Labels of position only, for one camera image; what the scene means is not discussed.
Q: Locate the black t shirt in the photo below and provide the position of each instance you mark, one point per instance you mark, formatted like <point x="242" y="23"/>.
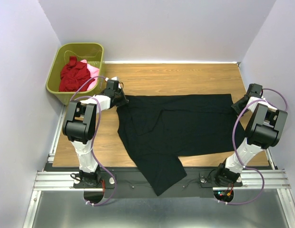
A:
<point x="157" y="130"/>

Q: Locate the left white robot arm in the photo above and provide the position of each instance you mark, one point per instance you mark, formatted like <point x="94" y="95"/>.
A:
<point x="82" y="120"/>

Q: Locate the olive green plastic bin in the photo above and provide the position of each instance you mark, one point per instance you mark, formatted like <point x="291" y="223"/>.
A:
<point x="93" y="53"/>

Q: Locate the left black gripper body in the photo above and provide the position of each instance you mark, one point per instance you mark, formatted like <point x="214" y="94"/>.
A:
<point x="121" y="99"/>

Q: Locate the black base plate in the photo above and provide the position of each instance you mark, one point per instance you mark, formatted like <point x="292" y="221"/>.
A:
<point x="130" y="183"/>

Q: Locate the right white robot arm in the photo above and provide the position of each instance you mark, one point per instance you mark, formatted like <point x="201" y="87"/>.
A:
<point x="263" y="130"/>

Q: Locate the aluminium frame rail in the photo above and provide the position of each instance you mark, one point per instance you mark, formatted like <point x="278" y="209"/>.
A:
<point x="251" y="180"/>

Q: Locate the pink t shirt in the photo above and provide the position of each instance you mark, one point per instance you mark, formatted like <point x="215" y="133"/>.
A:
<point x="94" y="71"/>

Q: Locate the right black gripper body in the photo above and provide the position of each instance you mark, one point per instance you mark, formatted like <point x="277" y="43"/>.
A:
<point x="239" y="108"/>

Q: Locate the red t shirt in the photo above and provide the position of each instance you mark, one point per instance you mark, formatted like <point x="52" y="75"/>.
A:
<point x="73" y="75"/>

